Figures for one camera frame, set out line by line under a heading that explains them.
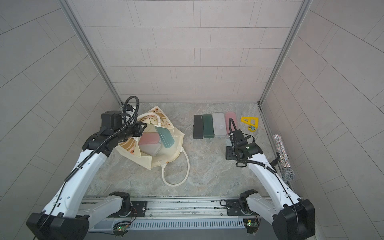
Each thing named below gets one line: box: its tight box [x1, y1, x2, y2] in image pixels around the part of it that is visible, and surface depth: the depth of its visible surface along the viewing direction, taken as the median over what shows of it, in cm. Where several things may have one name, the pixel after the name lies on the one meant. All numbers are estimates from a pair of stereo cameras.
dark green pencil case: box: [203, 114, 214, 139], surface depth 103 cm
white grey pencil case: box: [212, 112, 227, 136], surface depth 103 cm
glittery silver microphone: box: [272, 134, 296, 181], surface depth 67 cm
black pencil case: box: [193, 115, 204, 139], surface depth 104 cm
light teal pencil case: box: [155, 126, 175, 148], surface depth 95 cm
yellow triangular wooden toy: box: [241, 117, 259, 132], surface depth 107 cm
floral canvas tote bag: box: [116, 105, 190, 187], surface depth 86 cm
